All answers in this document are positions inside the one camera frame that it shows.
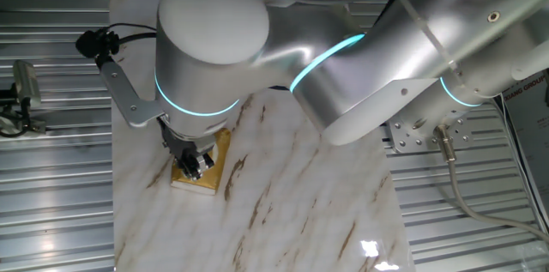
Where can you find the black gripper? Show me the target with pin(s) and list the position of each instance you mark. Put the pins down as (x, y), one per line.
(188, 145)

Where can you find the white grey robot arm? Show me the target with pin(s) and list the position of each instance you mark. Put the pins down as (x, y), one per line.
(386, 49)

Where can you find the gold tissue pack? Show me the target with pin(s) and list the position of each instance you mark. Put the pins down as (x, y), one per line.
(216, 173)

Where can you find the marble pattern table sheet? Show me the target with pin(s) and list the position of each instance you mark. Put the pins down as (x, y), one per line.
(279, 199)

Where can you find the metal clamp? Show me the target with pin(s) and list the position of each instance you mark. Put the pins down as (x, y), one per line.
(36, 126)

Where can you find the white rectangular device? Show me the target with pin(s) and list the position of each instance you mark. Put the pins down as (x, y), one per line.
(26, 83)

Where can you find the white printed sign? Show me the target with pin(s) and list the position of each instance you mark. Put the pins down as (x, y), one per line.
(532, 134)

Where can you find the clear plastic film piece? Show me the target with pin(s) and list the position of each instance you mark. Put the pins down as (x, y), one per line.
(536, 259)

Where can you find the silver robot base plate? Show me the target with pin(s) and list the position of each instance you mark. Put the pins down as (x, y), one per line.
(403, 139)

